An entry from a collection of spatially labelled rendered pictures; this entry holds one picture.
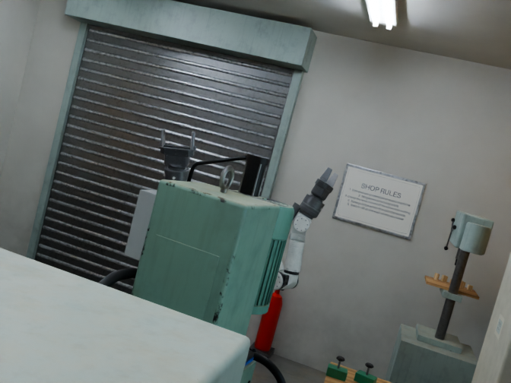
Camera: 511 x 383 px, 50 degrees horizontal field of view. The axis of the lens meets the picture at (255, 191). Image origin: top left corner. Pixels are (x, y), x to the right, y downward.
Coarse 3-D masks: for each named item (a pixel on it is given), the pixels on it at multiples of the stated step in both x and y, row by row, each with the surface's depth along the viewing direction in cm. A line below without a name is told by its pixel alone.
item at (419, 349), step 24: (456, 216) 375; (456, 240) 341; (480, 240) 324; (456, 264) 356; (456, 288) 355; (408, 336) 361; (432, 336) 361; (456, 336) 378; (408, 360) 346; (432, 360) 342; (456, 360) 339
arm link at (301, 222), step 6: (294, 204) 232; (300, 204) 232; (294, 210) 232; (300, 210) 232; (306, 210) 229; (312, 210) 229; (294, 216) 233; (300, 216) 230; (306, 216) 230; (312, 216) 230; (294, 222) 227; (300, 222) 227; (306, 222) 227; (300, 228) 227; (306, 228) 227
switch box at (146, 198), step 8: (144, 192) 126; (152, 192) 126; (144, 200) 126; (152, 200) 125; (136, 208) 127; (144, 208) 126; (152, 208) 125; (136, 216) 127; (144, 216) 126; (136, 224) 127; (144, 224) 126; (136, 232) 127; (144, 232) 126; (128, 240) 127; (136, 240) 127; (128, 248) 127; (136, 248) 127; (128, 256) 127; (136, 256) 126
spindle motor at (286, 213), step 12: (288, 216) 150; (276, 228) 148; (288, 228) 152; (276, 240) 149; (276, 252) 150; (276, 264) 151; (264, 276) 149; (276, 276) 154; (264, 288) 150; (264, 300) 152; (252, 312) 149; (264, 312) 153
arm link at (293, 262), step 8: (288, 248) 233; (296, 248) 231; (288, 256) 232; (296, 256) 231; (288, 264) 231; (296, 264) 231; (280, 272) 232; (288, 272) 231; (296, 272) 232; (288, 280) 231; (296, 280) 233; (288, 288) 236
